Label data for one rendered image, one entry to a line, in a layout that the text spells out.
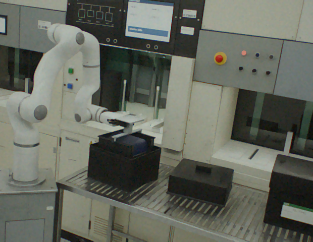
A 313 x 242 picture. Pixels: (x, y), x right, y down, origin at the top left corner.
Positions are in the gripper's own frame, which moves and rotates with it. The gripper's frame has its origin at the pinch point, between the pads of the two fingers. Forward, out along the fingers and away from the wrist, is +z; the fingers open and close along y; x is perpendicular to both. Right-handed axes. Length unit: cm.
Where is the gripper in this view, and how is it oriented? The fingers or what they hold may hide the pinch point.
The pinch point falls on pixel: (127, 122)
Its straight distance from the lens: 210.5
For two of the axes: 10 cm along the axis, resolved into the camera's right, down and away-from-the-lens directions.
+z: 8.3, 2.3, -5.1
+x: 1.2, -9.6, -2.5
